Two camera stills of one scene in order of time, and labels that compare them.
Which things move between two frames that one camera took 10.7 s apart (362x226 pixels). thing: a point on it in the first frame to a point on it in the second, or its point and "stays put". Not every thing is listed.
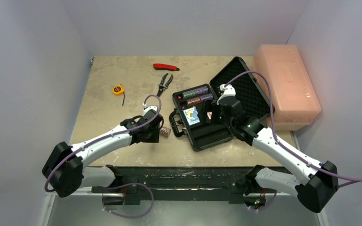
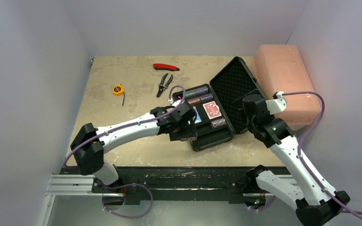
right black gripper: x=227 y=113 to x=253 y=104
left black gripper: x=154 y=138 to x=189 y=132
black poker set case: x=193 y=115 stays put
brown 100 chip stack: x=193 y=101 stays put
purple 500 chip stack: x=209 y=96 stays put
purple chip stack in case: x=201 y=90 stays put
